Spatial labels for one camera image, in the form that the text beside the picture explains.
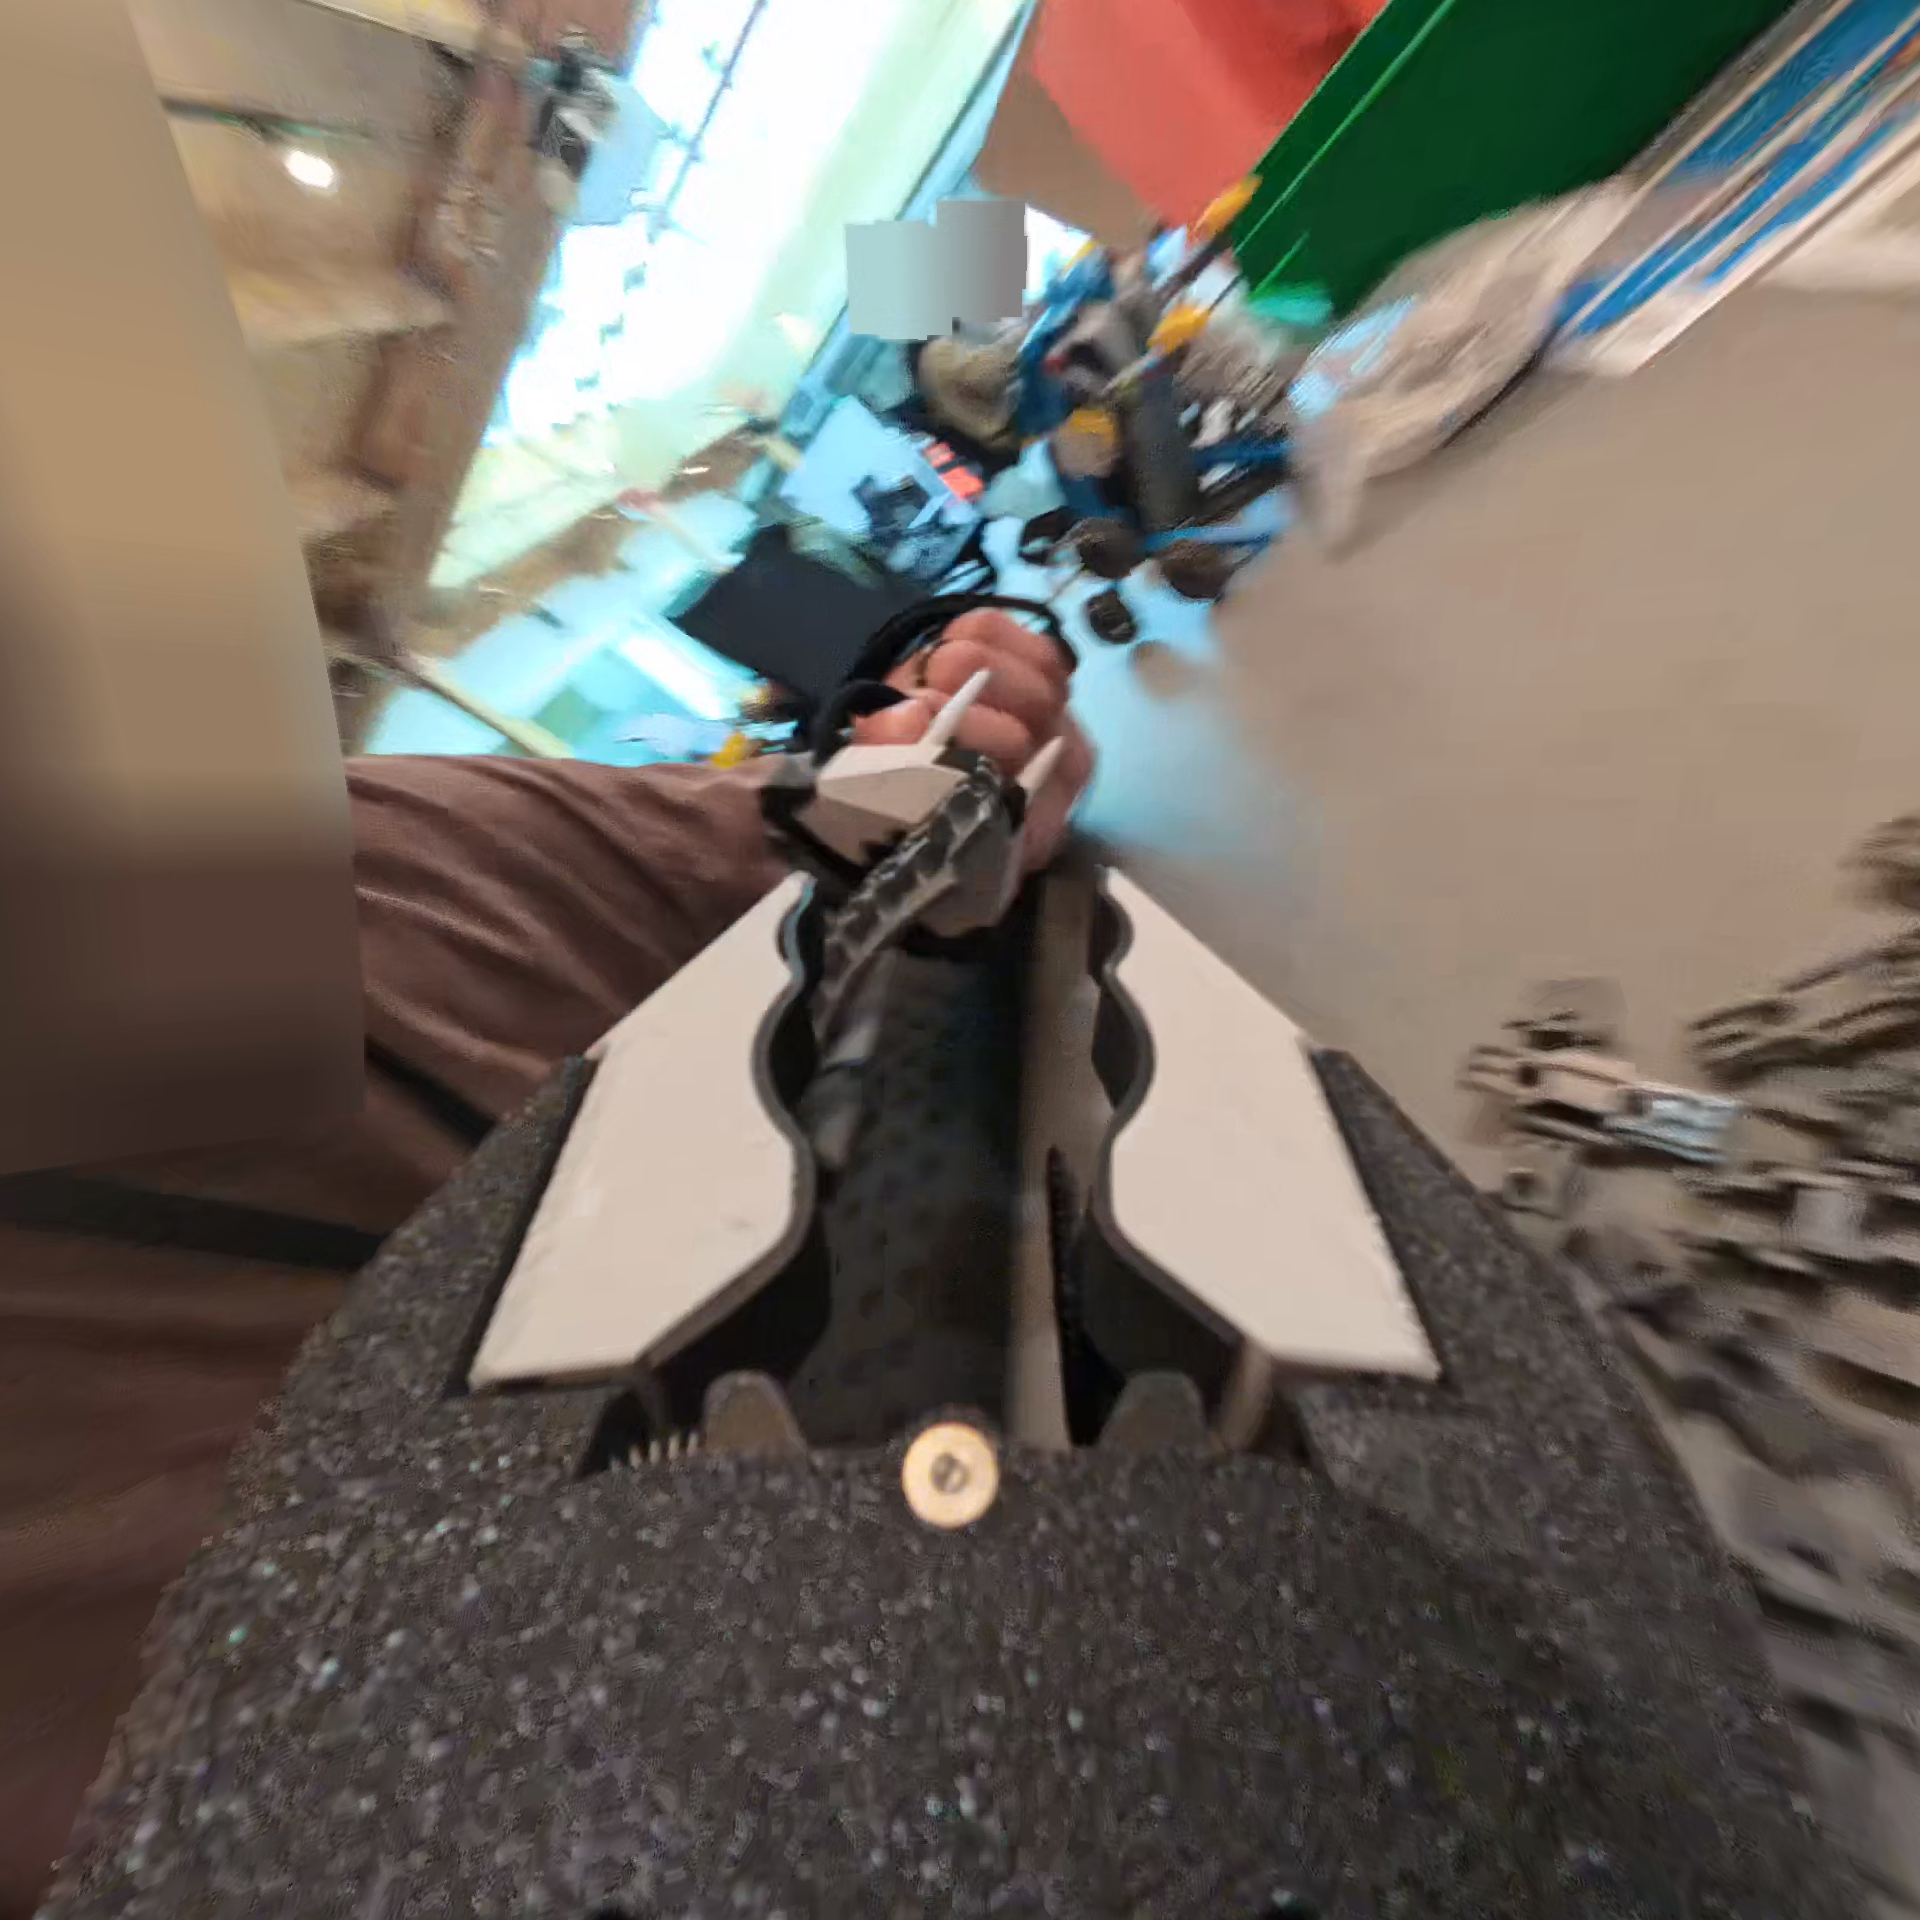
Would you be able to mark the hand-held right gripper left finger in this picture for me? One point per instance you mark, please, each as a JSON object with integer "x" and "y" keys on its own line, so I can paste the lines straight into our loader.
{"x": 662, "y": 1171}

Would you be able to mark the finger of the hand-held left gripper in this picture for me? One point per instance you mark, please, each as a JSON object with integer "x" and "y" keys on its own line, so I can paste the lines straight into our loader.
{"x": 879, "y": 797}
{"x": 1008, "y": 862}

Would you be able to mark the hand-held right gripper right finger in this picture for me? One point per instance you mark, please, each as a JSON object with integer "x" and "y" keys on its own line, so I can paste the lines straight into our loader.
{"x": 1245, "y": 1185}

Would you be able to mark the pile of grey track links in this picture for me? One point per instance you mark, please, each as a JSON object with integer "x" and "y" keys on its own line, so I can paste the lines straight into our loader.
{"x": 1771, "y": 1201}

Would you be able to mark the grey desk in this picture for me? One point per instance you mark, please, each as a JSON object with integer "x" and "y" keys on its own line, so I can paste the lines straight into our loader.
{"x": 1426, "y": 751}

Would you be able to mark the person's left hand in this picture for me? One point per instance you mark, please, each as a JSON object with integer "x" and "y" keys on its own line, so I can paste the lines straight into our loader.
{"x": 1021, "y": 691}

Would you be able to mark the black office chair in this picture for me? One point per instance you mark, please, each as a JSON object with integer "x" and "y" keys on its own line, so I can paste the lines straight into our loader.
{"x": 781, "y": 616}

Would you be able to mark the blue toy vehicle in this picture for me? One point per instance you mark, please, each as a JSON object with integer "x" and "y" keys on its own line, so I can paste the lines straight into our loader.
{"x": 1171, "y": 435}

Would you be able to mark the clear plastic bag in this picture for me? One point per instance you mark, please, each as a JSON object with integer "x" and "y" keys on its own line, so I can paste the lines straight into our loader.
{"x": 1426, "y": 360}

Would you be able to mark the green plastic bin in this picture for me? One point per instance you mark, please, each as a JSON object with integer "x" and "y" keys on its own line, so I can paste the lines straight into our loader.
{"x": 1470, "y": 135}

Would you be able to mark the blue sticker sheet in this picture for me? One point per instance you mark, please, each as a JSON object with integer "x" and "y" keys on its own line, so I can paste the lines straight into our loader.
{"x": 1725, "y": 195}

